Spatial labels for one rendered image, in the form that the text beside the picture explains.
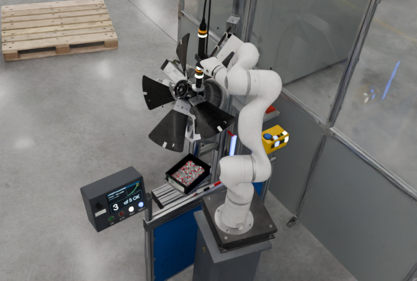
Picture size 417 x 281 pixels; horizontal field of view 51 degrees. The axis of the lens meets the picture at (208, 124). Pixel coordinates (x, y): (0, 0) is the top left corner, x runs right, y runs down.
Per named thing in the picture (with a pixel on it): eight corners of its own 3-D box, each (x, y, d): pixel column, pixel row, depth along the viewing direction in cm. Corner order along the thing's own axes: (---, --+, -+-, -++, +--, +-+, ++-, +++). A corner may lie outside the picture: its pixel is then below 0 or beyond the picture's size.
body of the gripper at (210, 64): (210, 81, 223) (198, 70, 229) (226, 75, 228) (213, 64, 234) (211, 69, 218) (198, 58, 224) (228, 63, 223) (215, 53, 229)
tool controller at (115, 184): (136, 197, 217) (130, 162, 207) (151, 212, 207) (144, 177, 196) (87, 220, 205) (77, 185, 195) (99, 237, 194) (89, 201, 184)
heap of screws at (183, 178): (188, 162, 266) (189, 157, 263) (206, 174, 260) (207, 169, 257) (167, 180, 254) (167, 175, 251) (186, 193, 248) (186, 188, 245)
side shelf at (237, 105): (246, 87, 324) (247, 84, 322) (279, 115, 303) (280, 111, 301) (220, 98, 313) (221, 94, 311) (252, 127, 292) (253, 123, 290)
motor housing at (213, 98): (188, 106, 284) (175, 101, 273) (208, 77, 279) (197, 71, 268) (208, 126, 270) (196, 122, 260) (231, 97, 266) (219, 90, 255)
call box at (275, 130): (274, 136, 266) (278, 123, 259) (286, 147, 260) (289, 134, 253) (254, 146, 259) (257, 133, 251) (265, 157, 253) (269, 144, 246)
